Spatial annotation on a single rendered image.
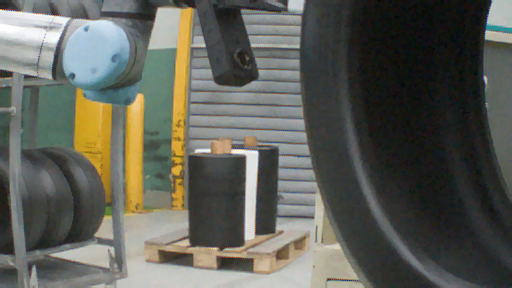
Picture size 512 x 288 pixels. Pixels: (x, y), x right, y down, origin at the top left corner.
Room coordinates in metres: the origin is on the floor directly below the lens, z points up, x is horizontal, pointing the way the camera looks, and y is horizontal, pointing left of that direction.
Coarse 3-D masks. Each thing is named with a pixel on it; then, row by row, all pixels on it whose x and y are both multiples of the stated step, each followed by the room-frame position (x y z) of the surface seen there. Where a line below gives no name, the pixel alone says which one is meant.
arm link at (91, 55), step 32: (0, 32) 1.27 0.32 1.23; (32, 32) 1.27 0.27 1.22; (64, 32) 1.27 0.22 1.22; (96, 32) 1.24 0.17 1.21; (128, 32) 1.33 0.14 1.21; (0, 64) 1.28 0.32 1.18; (32, 64) 1.27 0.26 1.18; (64, 64) 1.24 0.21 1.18; (96, 64) 1.24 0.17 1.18; (128, 64) 1.31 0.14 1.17
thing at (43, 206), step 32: (0, 0) 4.75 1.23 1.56; (32, 0) 4.60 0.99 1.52; (64, 0) 5.14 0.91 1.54; (32, 96) 5.94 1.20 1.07; (32, 128) 5.94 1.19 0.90; (0, 160) 4.71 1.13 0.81; (32, 160) 5.12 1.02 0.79; (64, 160) 5.50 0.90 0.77; (0, 192) 5.46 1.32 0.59; (32, 192) 4.75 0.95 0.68; (64, 192) 5.18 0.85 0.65; (96, 192) 5.55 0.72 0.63; (0, 224) 5.36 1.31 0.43; (32, 224) 4.73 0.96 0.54; (64, 224) 5.16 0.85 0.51; (96, 224) 5.58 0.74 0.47; (0, 256) 4.62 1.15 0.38; (32, 256) 4.98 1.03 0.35
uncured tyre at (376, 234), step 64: (320, 0) 1.10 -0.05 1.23; (384, 0) 1.24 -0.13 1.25; (448, 0) 1.30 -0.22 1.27; (320, 64) 1.10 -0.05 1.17; (384, 64) 1.25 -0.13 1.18; (448, 64) 1.31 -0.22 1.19; (320, 128) 1.10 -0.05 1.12; (384, 128) 1.24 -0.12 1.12; (448, 128) 1.31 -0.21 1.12; (320, 192) 1.14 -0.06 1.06; (384, 192) 1.07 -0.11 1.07; (448, 192) 1.28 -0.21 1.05; (384, 256) 1.04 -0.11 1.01; (448, 256) 1.22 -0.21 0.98
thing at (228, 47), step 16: (208, 0) 1.31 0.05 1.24; (208, 16) 1.31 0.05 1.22; (224, 16) 1.31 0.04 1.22; (240, 16) 1.33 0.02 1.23; (208, 32) 1.31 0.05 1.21; (224, 32) 1.30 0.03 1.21; (240, 32) 1.32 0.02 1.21; (208, 48) 1.30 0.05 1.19; (224, 48) 1.29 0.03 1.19; (240, 48) 1.30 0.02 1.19; (224, 64) 1.29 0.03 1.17; (240, 64) 1.29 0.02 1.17; (256, 64) 1.32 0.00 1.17; (224, 80) 1.29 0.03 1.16; (240, 80) 1.30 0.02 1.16
